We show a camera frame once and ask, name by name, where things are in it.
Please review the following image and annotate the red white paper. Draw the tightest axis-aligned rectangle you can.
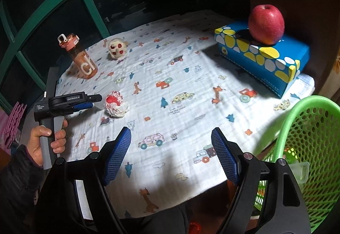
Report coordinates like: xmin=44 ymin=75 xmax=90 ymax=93
xmin=105 ymin=91 xmax=129 ymax=118

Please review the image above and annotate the clear round container white base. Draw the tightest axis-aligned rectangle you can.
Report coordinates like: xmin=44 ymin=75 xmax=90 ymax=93
xmin=289 ymin=161 xmax=310 ymax=184

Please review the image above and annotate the dark sleeve forearm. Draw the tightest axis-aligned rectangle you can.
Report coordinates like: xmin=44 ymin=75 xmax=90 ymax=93
xmin=1 ymin=145 xmax=44 ymax=233

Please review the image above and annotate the green mesh trash basket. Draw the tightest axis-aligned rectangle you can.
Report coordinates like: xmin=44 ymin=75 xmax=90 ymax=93
xmin=255 ymin=95 xmax=339 ymax=231

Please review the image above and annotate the person's left hand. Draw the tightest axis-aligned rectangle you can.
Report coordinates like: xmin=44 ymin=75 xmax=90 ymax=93
xmin=27 ymin=120 xmax=68 ymax=167

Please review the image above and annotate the pink perforated mat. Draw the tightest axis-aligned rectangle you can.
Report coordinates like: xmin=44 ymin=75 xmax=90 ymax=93
xmin=1 ymin=102 xmax=27 ymax=154

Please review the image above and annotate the pink water bottle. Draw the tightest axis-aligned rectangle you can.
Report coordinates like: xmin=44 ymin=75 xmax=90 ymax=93
xmin=58 ymin=33 xmax=98 ymax=80

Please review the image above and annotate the cream skull toy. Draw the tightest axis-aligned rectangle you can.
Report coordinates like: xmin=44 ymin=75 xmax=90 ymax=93
xmin=108 ymin=38 xmax=128 ymax=60

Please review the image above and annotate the white cartoon print tablecloth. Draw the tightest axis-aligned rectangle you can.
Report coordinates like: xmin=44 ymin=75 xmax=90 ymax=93
xmin=57 ymin=13 xmax=315 ymax=218

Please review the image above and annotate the blue yellow tissue box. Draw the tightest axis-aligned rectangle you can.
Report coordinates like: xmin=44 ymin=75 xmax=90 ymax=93
xmin=214 ymin=22 xmax=310 ymax=99

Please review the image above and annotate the red apple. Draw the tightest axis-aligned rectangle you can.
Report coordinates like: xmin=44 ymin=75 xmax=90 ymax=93
xmin=248 ymin=5 xmax=285 ymax=45

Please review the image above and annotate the green window frame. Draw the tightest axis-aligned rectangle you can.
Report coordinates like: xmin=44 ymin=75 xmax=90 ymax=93
xmin=0 ymin=0 xmax=139 ymax=115

